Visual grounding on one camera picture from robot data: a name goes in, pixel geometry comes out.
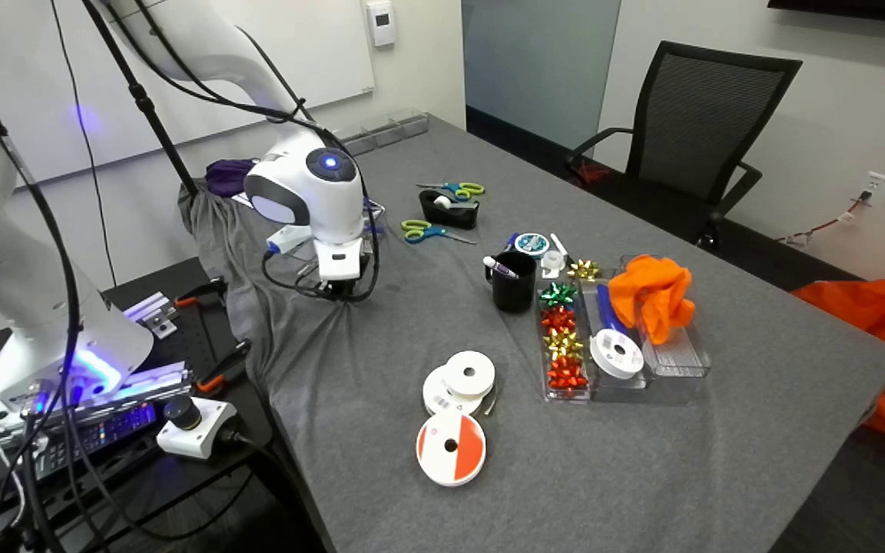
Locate white wall thermostat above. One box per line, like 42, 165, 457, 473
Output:
362, 0, 401, 50

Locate white marker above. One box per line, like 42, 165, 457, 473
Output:
479, 256, 522, 282

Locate gold gift bow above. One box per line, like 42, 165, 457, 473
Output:
543, 331, 586, 362
566, 259, 605, 285

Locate red gift bow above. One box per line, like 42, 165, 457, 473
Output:
541, 304, 581, 339
543, 354, 592, 396

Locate black wall television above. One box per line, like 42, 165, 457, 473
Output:
765, 0, 885, 27

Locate black mesh office chair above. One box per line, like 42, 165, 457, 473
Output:
564, 40, 805, 256

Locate colourful candy bag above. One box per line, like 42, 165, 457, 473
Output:
536, 278, 716, 407

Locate green blue scissors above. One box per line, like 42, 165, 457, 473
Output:
437, 179, 488, 205
398, 214, 476, 250

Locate whiteboard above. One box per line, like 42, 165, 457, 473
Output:
0, 0, 379, 194

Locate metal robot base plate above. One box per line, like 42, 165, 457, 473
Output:
0, 356, 196, 484

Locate orange cloth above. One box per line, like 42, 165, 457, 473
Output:
605, 253, 698, 347

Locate orange handled pliers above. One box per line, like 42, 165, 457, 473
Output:
168, 281, 234, 313
194, 341, 259, 400

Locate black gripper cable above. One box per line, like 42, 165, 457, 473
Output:
259, 196, 383, 308

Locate red white ribbon spool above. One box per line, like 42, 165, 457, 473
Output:
411, 408, 493, 491

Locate blue ribbon spool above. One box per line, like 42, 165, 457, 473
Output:
506, 226, 561, 262

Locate silver metal bracket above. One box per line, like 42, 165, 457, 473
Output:
121, 288, 181, 341

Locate black mug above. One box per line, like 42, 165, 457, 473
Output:
479, 250, 541, 316

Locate white emergency stop box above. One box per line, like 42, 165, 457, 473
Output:
153, 392, 241, 460

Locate black stand pole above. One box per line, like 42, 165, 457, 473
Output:
80, 0, 207, 196

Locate green gift bow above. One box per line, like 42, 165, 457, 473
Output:
539, 281, 581, 309

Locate grey tablecloth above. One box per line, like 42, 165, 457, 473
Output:
176, 112, 885, 553

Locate black robot cart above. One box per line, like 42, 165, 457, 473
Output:
0, 256, 307, 553

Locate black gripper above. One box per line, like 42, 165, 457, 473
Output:
313, 269, 368, 308

